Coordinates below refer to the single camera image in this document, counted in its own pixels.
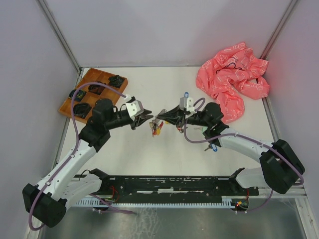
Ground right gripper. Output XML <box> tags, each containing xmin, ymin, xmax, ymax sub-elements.
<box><xmin>157</xmin><ymin>105</ymin><xmax>211</xmax><ymax>128</ymax></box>

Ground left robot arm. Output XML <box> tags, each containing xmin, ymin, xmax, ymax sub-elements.
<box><xmin>22</xmin><ymin>99</ymin><xmax>153</xmax><ymax>231</ymax></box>

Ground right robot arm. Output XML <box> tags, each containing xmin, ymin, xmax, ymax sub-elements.
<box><xmin>157</xmin><ymin>103</ymin><xmax>305</xmax><ymax>195</ymax></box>

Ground key with red tag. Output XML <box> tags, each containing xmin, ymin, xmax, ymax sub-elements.
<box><xmin>177</xmin><ymin>126</ymin><xmax>185</xmax><ymax>133</ymax></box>

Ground key with green tag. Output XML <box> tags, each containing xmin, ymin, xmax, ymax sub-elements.
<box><xmin>194</xmin><ymin>126</ymin><xmax>207</xmax><ymax>133</ymax></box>

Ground black coiled item in tray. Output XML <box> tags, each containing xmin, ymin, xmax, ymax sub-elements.
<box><xmin>73</xmin><ymin>103</ymin><xmax>91</xmax><ymax>119</ymax></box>
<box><xmin>108</xmin><ymin>75</ymin><xmax>125</xmax><ymax>88</ymax></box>
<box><xmin>88</xmin><ymin>85</ymin><xmax>105</xmax><ymax>95</ymax></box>

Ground wooden compartment tray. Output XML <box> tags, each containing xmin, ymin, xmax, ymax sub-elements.
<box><xmin>59</xmin><ymin>68</ymin><xmax>128</xmax><ymax>123</ymax></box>

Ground black green coiled item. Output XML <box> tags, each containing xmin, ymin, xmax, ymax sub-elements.
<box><xmin>68</xmin><ymin>89</ymin><xmax>86</xmax><ymax>102</ymax></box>

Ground pink patterned cloth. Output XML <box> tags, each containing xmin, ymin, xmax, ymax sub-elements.
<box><xmin>196</xmin><ymin>42</ymin><xmax>270</xmax><ymax>124</ymax></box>

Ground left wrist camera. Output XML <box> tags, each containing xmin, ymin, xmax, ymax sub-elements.
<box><xmin>125</xmin><ymin>99</ymin><xmax>144</xmax><ymax>120</ymax></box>

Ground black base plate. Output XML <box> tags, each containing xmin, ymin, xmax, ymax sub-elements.
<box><xmin>95</xmin><ymin>175</ymin><xmax>259</xmax><ymax>200</ymax></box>

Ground white cable duct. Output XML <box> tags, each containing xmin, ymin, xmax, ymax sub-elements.
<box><xmin>74</xmin><ymin>196</ymin><xmax>237</xmax><ymax>207</ymax></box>

